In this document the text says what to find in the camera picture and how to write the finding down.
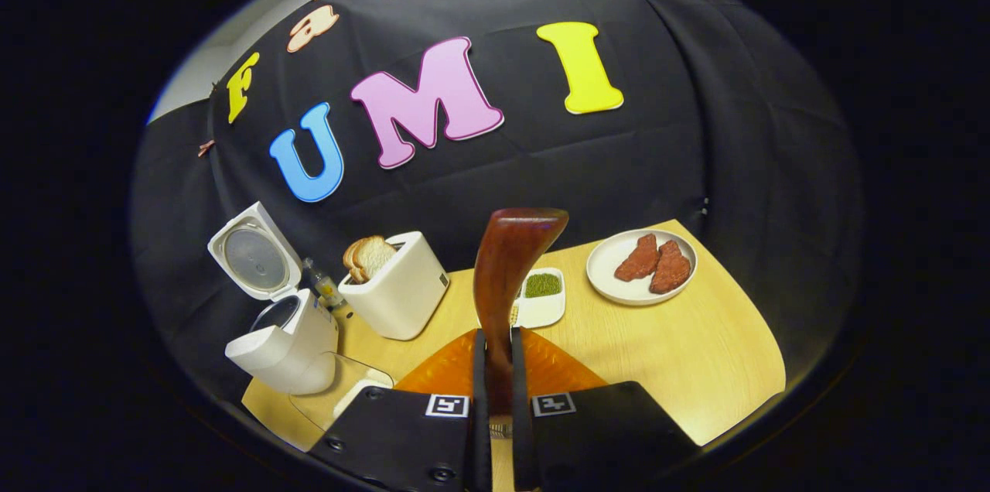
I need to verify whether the brown wooden spoon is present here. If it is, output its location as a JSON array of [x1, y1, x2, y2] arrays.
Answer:
[[473, 207, 570, 419]]

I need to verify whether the red meat piece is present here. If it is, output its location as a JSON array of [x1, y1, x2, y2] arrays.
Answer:
[[650, 239, 693, 295], [614, 234, 661, 282]]

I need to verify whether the toast bread slice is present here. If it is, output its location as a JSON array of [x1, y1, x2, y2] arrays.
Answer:
[[352, 235, 398, 282], [343, 239, 372, 284]]

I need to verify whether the white toaster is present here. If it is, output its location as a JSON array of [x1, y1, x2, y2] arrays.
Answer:
[[338, 231, 450, 341]]

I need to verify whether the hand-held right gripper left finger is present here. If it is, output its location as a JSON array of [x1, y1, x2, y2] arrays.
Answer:
[[309, 328, 493, 492]]

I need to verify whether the white rice cooker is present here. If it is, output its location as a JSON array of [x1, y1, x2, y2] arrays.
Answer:
[[207, 201, 340, 396]]

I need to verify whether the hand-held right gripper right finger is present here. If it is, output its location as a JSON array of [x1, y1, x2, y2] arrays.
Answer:
[[510, 326, 697, 492]]

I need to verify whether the white divided bean dish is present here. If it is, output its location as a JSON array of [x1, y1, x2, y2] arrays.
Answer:
[[507, 268, 567, 329]]

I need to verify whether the black backdrop cloth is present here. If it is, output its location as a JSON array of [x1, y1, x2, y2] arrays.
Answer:
[[130, 0, 863, 408]]

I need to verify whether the white round plate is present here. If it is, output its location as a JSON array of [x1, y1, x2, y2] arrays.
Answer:
[[585, 228, 698, 306]]

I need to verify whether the small clear bottle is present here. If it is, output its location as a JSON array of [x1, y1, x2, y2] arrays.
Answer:
[[303, 258, 345, 311]]

